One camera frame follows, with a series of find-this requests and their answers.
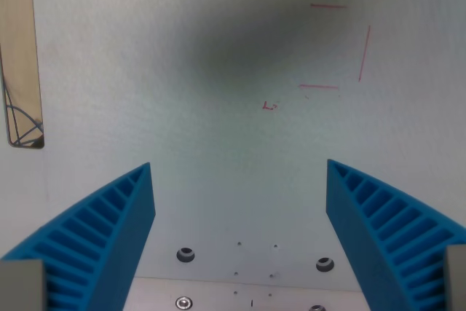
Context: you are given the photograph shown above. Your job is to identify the red marker outline marks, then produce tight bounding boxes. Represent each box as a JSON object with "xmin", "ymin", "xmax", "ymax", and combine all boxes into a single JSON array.
[{"xmin": 261, "ymin": 3, "xmax": 371, "ymax": 111}]

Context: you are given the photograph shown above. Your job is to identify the silver aluminium base plate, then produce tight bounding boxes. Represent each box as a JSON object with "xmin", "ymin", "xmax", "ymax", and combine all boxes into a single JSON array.
[{"xmin": 122, "ymin": 276, "xmax": 373, "ymax": 311}]

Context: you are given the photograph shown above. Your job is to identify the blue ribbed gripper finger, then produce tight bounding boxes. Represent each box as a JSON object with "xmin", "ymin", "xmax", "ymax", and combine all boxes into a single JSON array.
[
  {"xmin": 0, "ymin": 162, "xmax": 157, "ymax": 311},
  {"xmin": 325, "ymin": 159, "xmax": 466, "ymax": 311}
]

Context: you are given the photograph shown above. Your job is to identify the blue cable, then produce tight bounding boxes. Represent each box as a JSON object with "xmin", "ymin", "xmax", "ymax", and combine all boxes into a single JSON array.
[{"xmin": 3, "ymin": 81, "xmax": 44, "ymax": 146}]

